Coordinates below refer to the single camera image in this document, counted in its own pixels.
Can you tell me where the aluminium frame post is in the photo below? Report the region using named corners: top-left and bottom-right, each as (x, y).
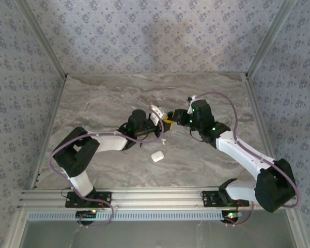
top-left (244, 0), bottom-right (298, 78)
top-left (284, 206), bottom-right (310, 248)
top-left (4, 206), bottom-right (30, 248)
top-left (15, 0), bottom-right (69, 80)

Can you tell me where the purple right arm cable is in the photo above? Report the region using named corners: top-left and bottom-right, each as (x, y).
top-left (195, 91), bottom-right (300, 228)

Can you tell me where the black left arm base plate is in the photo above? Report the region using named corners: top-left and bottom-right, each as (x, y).
top-left (65, 190), bottom-right (112, 208)

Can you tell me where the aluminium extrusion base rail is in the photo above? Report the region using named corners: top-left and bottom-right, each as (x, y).
top-left (20, 186), bottom-right (299, 209)

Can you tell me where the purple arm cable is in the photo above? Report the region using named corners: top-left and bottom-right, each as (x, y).
top-left (195, 91), bottom-right (300, 228)
top-left (49, 108), bottom-right (164, 229)

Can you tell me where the white earbud charging case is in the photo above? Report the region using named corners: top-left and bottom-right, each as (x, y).
top-left (150, 151), bottom-right (164, 163)

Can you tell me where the grey slotted cable duct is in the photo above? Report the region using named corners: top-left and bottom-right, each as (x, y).
top-left (28, 209), bottom-right (229, 222)

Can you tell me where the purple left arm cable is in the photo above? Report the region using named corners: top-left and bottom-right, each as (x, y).
top-left (49, 108), bottom-right (164, 229)

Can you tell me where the aluminium table side rail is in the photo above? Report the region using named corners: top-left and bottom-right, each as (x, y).
top-left (244, 73), bottom-right (277, 166)
top-left (28, 74), bottom-right (69, 192)

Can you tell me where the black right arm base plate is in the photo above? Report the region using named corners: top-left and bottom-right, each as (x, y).
top-left (201, 190), bottom-right (250, 208)

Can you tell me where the black control board green light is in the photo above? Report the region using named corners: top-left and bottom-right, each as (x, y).
top-left (221, 210), bottom-right (242, 225)
top-left (76, 210), bottom-right (99, 225)

